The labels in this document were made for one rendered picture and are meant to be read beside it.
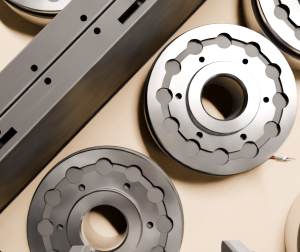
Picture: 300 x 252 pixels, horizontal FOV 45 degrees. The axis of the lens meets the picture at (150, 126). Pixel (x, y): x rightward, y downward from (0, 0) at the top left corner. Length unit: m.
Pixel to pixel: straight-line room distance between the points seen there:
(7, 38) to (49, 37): 0.12
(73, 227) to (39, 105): 0.09
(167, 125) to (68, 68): 0.09
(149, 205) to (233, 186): 0.07
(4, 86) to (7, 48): 0.12
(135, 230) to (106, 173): 0.04
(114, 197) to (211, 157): 0.07
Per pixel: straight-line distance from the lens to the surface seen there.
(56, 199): 0.25
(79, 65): 0.17
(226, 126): 0.24
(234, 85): 0.26
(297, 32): 0.27
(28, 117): 0.18
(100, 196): 0.23
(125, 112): 0.27
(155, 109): 0.24
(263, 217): 0.29
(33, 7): 0.26
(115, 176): 0.24
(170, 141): 0.24
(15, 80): 0.18
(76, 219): 0.24
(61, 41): 0.18
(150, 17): 0.19
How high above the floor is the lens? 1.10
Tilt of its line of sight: 87 degrees down
